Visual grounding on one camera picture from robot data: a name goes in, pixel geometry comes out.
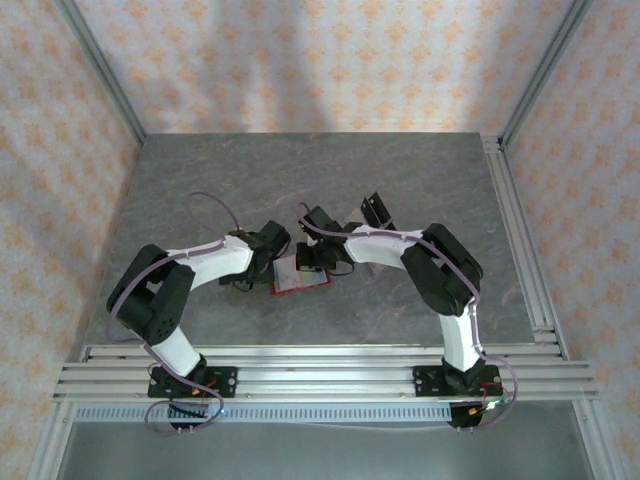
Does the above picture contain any red leather card holder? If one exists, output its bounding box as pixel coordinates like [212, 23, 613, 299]
[268, 253, 335, 298]

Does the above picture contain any black credit card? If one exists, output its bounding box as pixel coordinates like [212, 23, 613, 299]
[361, 192, 387, 221]
[369, 199, 398, 232]

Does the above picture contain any small controller board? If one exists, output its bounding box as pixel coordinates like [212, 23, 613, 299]
[467, 396, 515, 419]

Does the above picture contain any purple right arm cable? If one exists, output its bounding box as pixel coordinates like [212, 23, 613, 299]
[297, 202, 521, 434]

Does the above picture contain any aluminium extrusion rail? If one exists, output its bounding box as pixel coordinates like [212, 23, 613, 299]
[51, 380, 600, 403]
[79, 343, 570, 362]
[58, 362, 596, 382]

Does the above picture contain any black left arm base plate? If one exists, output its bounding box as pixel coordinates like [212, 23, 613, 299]
[147, 366, 239, 400]

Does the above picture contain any white slotted cable duct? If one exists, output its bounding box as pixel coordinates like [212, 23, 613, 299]
[74, 403, 452, 424]

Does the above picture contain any aluminium side rail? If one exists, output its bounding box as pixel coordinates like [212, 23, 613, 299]
[480, 133, 569, 359]

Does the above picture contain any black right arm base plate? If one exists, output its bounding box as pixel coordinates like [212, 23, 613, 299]
[411, 364, 502, 400]

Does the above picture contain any aluminium frame post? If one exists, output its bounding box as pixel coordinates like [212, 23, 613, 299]
[571, 399, 617, 480]
[497, 0, 596, 151]
[28, 399, 76, 480]
[53, 0, 148, 149]

